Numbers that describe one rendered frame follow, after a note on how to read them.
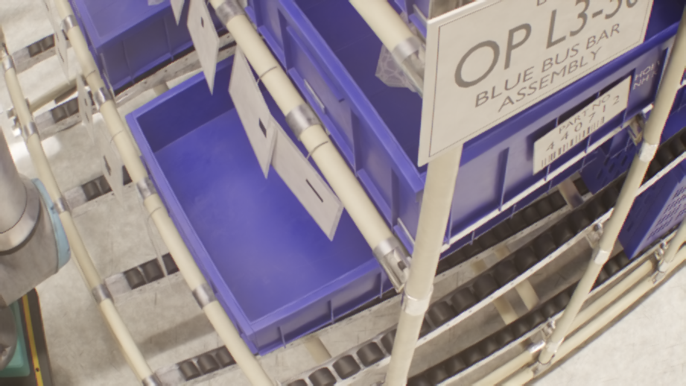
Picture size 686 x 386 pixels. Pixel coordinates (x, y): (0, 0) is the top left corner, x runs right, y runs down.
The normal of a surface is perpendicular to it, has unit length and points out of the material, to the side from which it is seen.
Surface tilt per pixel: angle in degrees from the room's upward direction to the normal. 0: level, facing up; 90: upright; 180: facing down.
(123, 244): 0
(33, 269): 80
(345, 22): 5
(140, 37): 90
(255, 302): 3
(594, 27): 90
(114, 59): 90
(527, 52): 90
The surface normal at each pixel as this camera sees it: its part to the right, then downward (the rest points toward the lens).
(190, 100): 0.50, 0.77
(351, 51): -0.06, -0.42
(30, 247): 0.72, 0.53
